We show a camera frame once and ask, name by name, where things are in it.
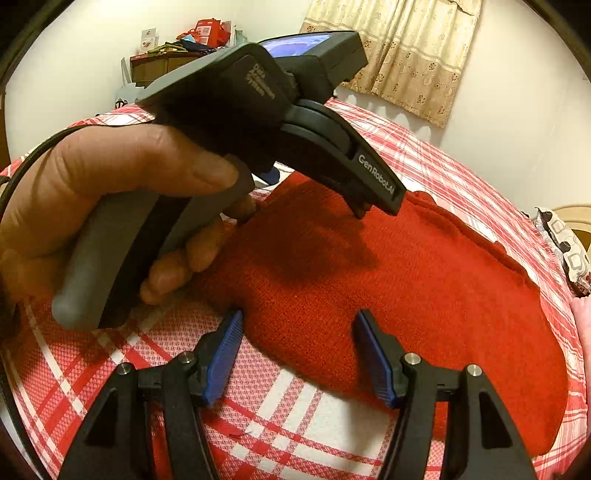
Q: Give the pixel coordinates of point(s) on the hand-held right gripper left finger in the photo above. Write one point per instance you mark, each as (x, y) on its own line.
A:
(226, 355)

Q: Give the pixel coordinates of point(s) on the beige floral window curtain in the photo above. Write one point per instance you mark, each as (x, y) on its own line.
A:
(406, 55)

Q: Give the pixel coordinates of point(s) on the cream wooden headboard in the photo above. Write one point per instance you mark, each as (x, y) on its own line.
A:
(575, 219)

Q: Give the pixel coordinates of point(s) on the white card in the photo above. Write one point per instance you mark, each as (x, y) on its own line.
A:
(149, 39)

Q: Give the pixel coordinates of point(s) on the person's left hand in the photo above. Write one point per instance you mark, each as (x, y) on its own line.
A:
(92, 166)

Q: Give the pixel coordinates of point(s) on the brown wooden desk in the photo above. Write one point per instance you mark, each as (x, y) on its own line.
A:
(161, 67)

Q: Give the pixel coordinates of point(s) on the white printed shopping bag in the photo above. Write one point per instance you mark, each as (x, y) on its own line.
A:
(124, 90)

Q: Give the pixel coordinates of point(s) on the green yellow cloth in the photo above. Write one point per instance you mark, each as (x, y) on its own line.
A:
(168, 46)

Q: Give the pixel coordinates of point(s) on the red embroidered knit sweater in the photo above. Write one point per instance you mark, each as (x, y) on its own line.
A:
(369, 286)

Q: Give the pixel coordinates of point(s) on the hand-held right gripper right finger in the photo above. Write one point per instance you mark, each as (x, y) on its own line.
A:
(374, 360)

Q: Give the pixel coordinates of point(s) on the red gift bag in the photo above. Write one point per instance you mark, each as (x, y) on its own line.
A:
(210, 32)

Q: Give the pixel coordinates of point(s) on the bed with red plaid sheet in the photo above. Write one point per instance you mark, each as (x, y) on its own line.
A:
(277, 415)

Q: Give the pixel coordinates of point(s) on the grey patterned pillow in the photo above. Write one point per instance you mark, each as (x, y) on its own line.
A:
(565, 249)

